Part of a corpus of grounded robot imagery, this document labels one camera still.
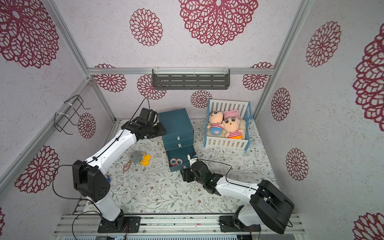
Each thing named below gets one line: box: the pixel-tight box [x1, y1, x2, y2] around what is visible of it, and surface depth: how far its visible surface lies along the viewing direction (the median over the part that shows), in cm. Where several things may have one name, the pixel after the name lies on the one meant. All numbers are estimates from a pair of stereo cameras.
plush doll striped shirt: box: [220, 110, 244, 140], surface depth 101 cm
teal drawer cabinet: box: [158, 108, 194, 151], surface depth 92 cm
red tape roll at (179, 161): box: [175, 158, 184, 166], surface depth 97 cm
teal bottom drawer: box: [166, 145, 197, 172], surface depth 96 cm
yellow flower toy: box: [140, 152, 151, 166], surface depth 99 cm
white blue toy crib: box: [203, 98, 253, 152], surface depth 105 cm
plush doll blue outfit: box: [207, 111, 225, 136], surface depth 105 cm
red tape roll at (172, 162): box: [169, 158, 177, 167], surface depth 97 cm
